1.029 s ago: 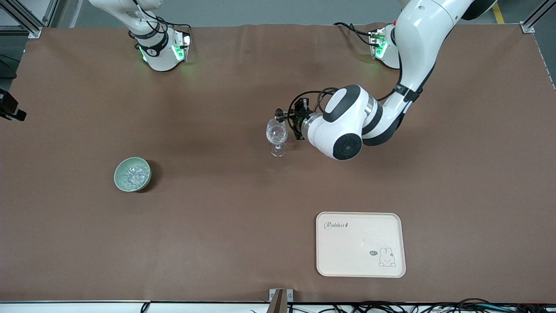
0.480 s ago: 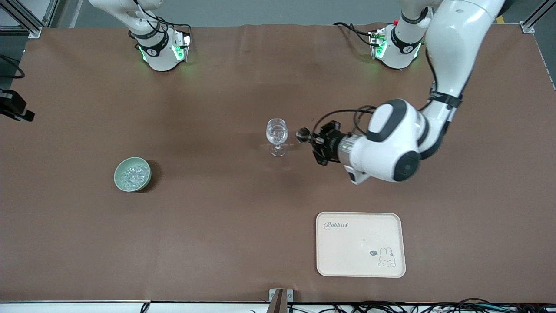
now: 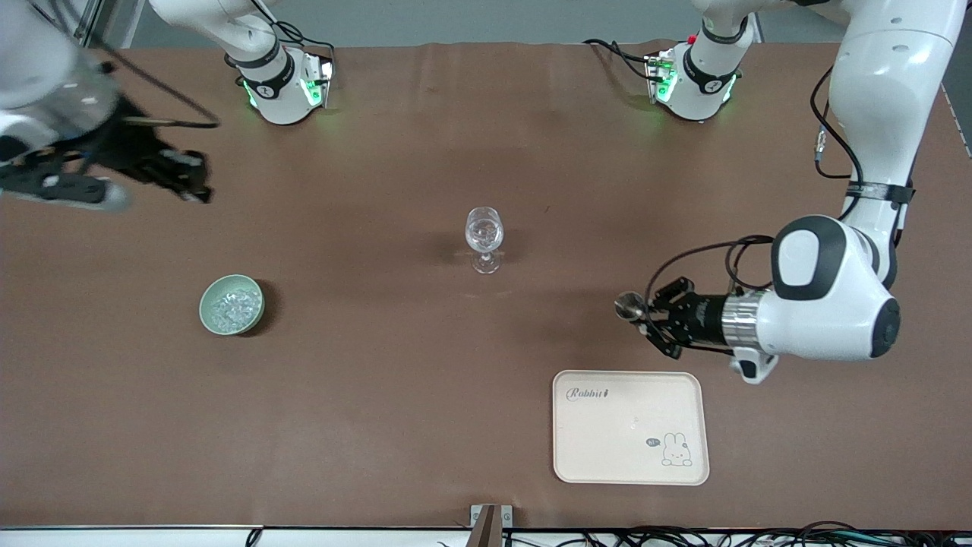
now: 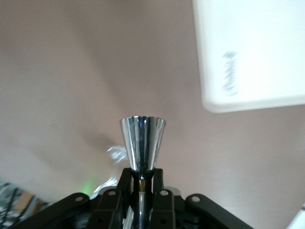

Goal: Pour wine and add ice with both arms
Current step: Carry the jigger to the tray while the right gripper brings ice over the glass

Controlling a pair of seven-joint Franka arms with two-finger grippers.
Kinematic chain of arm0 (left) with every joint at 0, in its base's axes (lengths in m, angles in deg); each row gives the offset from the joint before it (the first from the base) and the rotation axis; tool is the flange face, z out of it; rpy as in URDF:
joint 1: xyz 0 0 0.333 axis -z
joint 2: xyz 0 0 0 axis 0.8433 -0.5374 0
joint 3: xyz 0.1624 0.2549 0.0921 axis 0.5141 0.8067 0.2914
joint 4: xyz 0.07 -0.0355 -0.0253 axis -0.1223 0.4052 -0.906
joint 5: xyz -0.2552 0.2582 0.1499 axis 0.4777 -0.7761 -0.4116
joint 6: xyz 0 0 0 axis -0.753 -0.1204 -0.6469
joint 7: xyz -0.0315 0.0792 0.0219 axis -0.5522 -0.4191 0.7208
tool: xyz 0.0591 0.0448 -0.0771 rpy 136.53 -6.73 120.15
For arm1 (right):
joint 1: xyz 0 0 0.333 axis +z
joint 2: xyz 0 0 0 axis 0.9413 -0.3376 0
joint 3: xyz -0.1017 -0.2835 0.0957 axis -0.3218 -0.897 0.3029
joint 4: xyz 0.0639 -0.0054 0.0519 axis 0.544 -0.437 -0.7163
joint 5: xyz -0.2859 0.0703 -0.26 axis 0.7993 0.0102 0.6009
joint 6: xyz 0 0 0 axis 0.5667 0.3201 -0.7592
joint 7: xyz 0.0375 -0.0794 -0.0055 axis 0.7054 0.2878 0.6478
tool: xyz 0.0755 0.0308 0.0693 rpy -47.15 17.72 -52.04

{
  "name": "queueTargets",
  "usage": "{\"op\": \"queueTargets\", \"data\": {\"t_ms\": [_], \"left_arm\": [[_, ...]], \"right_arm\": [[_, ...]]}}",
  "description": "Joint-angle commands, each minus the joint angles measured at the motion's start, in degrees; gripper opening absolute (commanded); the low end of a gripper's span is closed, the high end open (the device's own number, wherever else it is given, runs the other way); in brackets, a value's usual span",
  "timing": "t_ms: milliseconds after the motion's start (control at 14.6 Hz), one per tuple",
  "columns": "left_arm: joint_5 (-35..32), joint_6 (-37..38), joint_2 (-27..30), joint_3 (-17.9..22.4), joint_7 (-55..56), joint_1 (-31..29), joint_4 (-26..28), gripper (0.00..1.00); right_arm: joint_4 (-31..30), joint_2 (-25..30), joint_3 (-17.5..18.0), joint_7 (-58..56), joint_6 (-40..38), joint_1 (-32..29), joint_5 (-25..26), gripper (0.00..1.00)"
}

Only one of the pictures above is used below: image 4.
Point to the clear wine glass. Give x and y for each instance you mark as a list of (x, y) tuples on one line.
[(116, 153)]

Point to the silver metal jigger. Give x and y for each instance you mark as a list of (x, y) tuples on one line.
[(142, 143)]

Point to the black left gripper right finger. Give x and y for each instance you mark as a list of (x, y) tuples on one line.
[(164, 210)]

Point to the brown table cover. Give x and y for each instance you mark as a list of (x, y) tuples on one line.
[(71, 71)]

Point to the cream rabbit print tray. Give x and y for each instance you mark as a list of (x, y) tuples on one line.
[(250, 47)]

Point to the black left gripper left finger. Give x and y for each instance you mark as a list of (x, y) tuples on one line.
[(107, 210)]

